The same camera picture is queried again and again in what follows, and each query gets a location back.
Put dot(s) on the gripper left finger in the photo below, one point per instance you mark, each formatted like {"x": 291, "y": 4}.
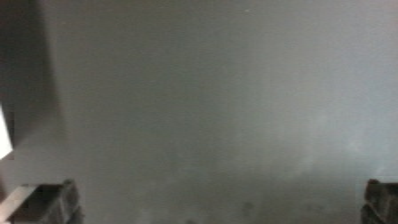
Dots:
{"x": 42, "y": 204}

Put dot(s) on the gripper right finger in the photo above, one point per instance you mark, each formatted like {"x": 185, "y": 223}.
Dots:
{"x": 378, "y": 211}

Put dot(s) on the white cabinet body box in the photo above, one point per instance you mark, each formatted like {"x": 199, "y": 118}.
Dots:
{"x": 206, "y": 106}

